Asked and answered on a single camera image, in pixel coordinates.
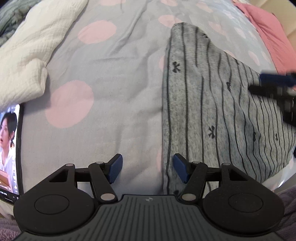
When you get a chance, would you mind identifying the grey striped garment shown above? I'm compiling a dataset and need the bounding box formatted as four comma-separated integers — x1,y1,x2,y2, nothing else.
162,23,295,194
1,0,40,46

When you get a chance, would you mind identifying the pink pillow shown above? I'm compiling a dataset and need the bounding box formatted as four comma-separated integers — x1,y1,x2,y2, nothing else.
234,1,295,74

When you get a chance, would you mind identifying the beige padded headboard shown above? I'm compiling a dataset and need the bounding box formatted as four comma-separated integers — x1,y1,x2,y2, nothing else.
260,0,296,49

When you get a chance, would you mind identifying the grey pink-dotted bed cover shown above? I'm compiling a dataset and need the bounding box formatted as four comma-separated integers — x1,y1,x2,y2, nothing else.
21,1,295,195

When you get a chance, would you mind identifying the smartphone showing video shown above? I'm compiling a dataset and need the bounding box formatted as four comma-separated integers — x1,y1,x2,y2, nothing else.
1,104,23,205

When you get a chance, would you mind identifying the purple fuzzy blanket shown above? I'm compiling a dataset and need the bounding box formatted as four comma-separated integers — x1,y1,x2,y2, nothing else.
1,186,295,240

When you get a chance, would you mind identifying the white textured cloth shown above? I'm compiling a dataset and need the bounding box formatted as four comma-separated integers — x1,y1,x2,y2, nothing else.
1,1,87,110

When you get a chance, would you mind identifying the grey striped garment on pile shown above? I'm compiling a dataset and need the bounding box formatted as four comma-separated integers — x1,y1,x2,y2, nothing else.
1,0,40,46

